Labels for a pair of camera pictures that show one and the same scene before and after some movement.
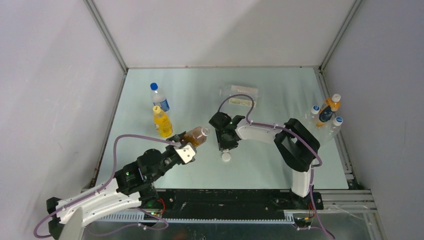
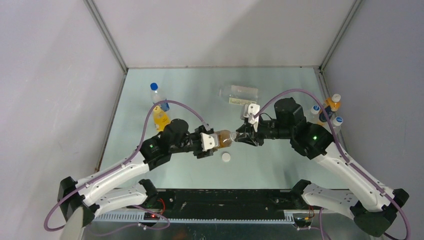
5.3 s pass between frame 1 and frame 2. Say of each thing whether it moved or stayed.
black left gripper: moved
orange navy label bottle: stayed
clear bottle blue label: stayed
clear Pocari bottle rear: stayed
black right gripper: moved
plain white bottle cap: stayed
